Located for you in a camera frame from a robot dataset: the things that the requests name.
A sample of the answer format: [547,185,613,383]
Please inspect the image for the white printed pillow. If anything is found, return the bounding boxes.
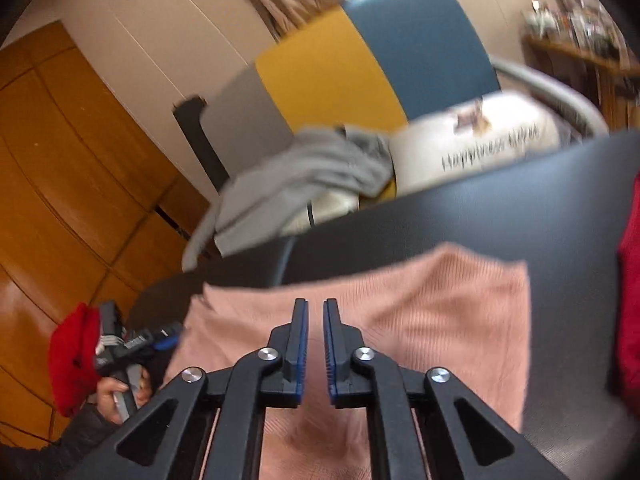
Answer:
[389,95,561,196]

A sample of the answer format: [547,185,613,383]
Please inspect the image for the black padded folding table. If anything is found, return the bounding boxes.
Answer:
[127,130,640,466]

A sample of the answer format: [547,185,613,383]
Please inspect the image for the red sweater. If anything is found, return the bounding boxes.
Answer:
[612,172,640,406]

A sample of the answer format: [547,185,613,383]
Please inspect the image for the orange wooden wardrobe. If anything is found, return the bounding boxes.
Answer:
[0,20,211,451]

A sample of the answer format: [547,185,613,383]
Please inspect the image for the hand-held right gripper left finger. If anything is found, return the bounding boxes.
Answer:
[65,298,310,480]

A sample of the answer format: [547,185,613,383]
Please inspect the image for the person's left forearm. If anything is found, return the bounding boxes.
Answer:
[0,402,123,480]

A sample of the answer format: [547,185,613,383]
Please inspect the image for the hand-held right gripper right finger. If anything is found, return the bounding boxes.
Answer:
[322,298,568,480]

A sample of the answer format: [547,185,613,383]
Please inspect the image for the grey garment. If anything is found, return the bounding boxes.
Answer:
[181,127,396,272]

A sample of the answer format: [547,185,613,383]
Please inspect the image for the wooden desk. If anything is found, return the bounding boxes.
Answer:
[522,35,640,131]

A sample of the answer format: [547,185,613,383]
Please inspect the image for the pink knit sweater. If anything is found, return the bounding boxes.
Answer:
[165,242,532,480]

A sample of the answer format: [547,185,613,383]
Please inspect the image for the grey yellow blue sofa chair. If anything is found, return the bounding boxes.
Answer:
[172,0,611,233]

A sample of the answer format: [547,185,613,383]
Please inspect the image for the person's left hand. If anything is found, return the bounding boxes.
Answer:
[95,367,151,423]

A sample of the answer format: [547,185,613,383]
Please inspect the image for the red fabric item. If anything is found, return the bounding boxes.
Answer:
[47,304,103,417]

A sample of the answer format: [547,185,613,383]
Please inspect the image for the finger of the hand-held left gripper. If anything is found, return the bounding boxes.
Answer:
[149,321,186,352]

